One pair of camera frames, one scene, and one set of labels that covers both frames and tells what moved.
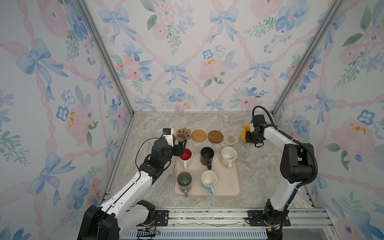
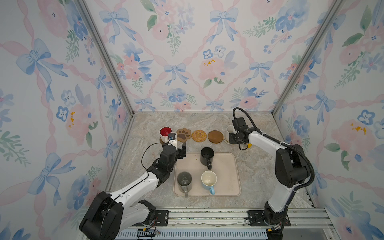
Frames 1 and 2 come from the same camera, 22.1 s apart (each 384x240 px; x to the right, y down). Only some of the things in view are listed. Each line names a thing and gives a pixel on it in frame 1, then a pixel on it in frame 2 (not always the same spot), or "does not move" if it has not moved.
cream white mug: (228, 155) -> (230, 128)
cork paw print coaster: (182, 134) does not move
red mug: (185, 159) -> (164, 133)
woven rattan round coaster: (199, 135) does not move
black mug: (207, 155) does not move
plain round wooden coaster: (215, 136) does not move
